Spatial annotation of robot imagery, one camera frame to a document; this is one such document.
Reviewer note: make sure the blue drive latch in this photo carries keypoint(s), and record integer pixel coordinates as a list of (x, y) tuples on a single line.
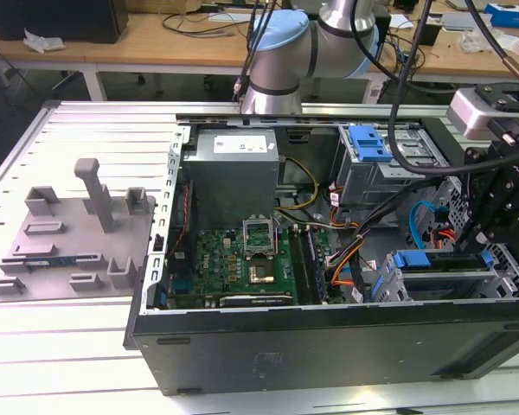
[(367, 142)]

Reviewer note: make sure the RAM stick with blue label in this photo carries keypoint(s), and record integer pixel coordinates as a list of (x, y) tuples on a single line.
[(47, 262)]

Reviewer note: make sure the black RAM slot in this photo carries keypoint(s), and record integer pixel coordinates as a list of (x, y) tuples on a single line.
[(318, 268), (300, 263)]

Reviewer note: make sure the clear plastic packaging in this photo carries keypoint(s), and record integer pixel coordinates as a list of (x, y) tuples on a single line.
[(480, 43)]

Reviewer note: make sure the grey flat box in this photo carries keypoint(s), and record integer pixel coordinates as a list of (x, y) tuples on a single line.
[(458, 21)]

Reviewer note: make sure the large black box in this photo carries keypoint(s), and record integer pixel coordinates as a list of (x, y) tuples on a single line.
[(69, 21)]

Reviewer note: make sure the grey power supply unit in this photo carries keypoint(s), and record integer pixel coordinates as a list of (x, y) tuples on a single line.
[(229, 181)]

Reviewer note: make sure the crumpled clear plastic bag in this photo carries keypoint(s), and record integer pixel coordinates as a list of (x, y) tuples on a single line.
[(43, 41)]

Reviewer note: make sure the black open PC case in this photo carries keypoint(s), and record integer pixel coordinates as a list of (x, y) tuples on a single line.
[(328, 354)]

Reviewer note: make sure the blue cardboard box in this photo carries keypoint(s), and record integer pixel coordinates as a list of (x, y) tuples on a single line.
[(510, 17)]

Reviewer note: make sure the metal disk bay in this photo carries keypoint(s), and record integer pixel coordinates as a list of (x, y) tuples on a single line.
[(391, 281)]

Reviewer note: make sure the wooden desk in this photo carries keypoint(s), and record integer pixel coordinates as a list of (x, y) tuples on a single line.
[(155, 52)]

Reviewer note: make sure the small black box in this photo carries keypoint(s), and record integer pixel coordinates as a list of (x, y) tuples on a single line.
[(432, 34)]

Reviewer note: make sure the metal optical drive cage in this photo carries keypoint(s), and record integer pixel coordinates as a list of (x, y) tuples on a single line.
[(372, 181)]

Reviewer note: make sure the grey parts rack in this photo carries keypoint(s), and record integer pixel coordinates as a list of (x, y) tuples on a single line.
[(69, 242)]

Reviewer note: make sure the green motherboard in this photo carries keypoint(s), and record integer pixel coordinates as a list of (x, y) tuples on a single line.
[(216, 259)]

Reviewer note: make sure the black graphics card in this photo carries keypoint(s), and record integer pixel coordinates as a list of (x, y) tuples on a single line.
[(259, 300)]

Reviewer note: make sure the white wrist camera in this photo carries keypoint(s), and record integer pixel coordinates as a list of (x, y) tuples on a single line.
[(467, 112)]

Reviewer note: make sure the CPU socket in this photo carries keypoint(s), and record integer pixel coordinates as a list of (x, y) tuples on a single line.
[(261, 273)]

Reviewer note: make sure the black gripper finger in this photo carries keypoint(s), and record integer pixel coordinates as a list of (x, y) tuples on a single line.
[(510, 235), (473, 207)]

